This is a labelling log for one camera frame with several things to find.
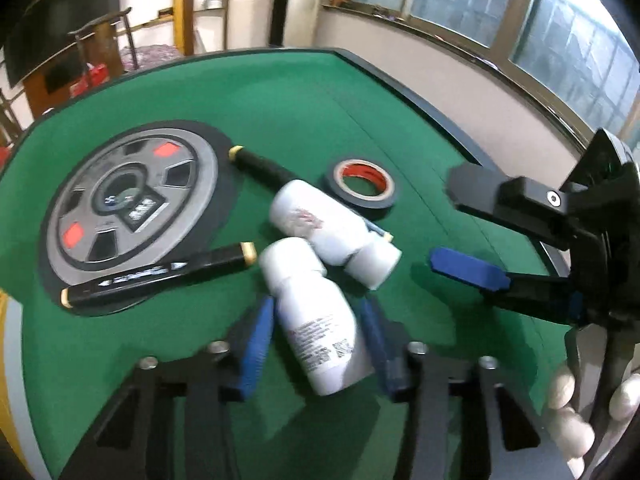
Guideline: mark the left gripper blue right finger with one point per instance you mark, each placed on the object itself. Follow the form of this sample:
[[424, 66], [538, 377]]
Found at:
[[386, 342]]

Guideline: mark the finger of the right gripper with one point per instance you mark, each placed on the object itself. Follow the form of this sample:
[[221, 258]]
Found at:
[[468, 270], [519, 204]]

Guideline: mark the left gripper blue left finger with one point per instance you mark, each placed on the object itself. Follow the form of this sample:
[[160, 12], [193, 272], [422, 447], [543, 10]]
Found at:
[[255, 333]]

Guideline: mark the small white bottle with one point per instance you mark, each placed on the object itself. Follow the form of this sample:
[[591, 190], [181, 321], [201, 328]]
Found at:
[[314, 314]]

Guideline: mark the gloved right hand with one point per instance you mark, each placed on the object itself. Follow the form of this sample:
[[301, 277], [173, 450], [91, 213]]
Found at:
[[571, 433]]

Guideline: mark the black marker gold caps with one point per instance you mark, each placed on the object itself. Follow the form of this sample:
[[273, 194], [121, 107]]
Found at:
[[148, 280]]

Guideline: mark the white bottle with logo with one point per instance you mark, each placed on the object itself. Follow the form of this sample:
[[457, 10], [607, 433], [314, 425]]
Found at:
[[338, 236]]

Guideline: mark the black tape roll red core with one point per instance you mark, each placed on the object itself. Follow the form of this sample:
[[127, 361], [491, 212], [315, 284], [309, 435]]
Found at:
[[362, 184]]

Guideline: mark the round grey table control panel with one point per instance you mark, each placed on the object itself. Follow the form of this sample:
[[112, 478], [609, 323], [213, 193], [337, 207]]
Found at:
[[157, 192]]

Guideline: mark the yellow rimmed white tray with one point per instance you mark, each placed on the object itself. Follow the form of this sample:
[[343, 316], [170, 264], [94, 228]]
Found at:
[[17, 429]]

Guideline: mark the dark wooden chair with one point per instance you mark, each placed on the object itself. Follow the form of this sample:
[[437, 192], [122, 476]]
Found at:
[[103, 35]]

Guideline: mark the wall mounted black television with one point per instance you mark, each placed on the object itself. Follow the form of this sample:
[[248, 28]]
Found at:
[[45, 29]]

